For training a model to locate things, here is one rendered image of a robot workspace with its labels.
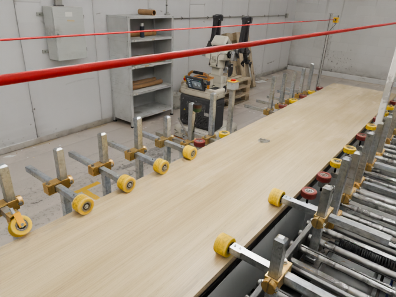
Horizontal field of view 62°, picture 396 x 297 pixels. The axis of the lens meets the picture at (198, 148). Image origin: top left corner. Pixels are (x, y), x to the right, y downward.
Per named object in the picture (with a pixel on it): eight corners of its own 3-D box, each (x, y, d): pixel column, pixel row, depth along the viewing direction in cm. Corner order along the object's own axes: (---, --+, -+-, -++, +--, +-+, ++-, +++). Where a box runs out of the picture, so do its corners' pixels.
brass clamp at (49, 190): (43, 191, 159) (41, 182, 157) (68, 181, 169) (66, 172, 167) (49, 196, 156) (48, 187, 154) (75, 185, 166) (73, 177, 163)
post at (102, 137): (104, 208, 193) (96, 132, 173) (108, 205, 195) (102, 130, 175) (108, 210, 191) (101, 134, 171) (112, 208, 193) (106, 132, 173)
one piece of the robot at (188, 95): (211, 141, 412) (215, 75, 378) (178, 131, 442) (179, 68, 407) (225, 134, 437) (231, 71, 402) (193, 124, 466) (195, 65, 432)
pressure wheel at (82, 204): (90, 199, 154) (78, 213, 150) (81, 190, 148) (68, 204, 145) (98, 204, 150) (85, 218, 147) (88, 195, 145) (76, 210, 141)
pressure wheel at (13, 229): (13, 241, 132) (4, 223, 133) (32, 231, 138) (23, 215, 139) (16, 238, 128) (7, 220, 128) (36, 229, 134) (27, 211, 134)
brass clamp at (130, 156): (124, 158, 195) (123, 150, 193) (141, 151, 205) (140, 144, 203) (131, 161, 192) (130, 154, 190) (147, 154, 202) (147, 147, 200)
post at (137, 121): (136, 188, 210) (132, 116, 190) (140, 185, 212) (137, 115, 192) (139, 190, 208) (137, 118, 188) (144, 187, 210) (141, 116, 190)
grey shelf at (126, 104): (113, 121, 514) (105, 14, 450) (154, 108, 579) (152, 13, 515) (132, 128, 490) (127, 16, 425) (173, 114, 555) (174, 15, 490)
